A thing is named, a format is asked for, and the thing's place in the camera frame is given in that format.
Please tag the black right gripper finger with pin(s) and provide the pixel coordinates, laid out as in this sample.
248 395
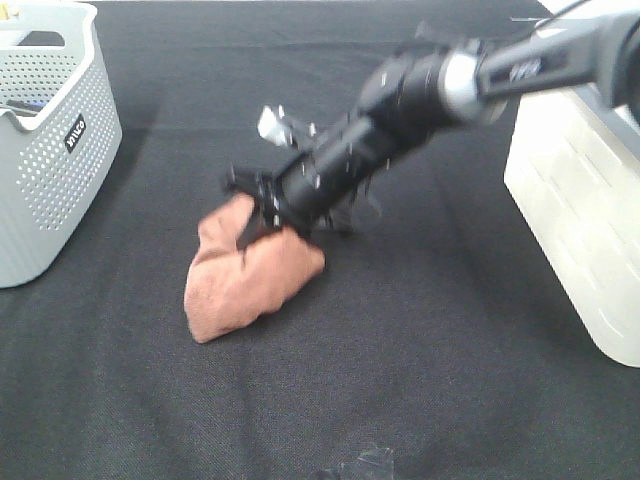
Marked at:
259 225

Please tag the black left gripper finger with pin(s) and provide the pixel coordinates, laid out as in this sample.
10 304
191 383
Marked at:
247 181

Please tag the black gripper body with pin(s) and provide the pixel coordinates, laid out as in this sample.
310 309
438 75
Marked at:
319 185

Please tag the brown terry towel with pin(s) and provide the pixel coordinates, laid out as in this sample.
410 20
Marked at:
227 288

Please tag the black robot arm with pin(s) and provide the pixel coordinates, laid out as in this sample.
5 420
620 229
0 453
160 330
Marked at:
434 82

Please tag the black table cloth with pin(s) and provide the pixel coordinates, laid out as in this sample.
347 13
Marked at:
439 330

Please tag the grey perforated plastic basket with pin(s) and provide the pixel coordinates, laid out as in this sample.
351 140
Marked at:
53 164

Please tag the dark item inside basket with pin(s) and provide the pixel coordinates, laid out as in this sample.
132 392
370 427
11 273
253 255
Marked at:
23 109

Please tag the white plastic storage box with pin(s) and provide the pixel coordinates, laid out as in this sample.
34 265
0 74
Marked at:
573 171

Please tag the clear tape piece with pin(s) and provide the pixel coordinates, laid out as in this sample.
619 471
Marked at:
372 463

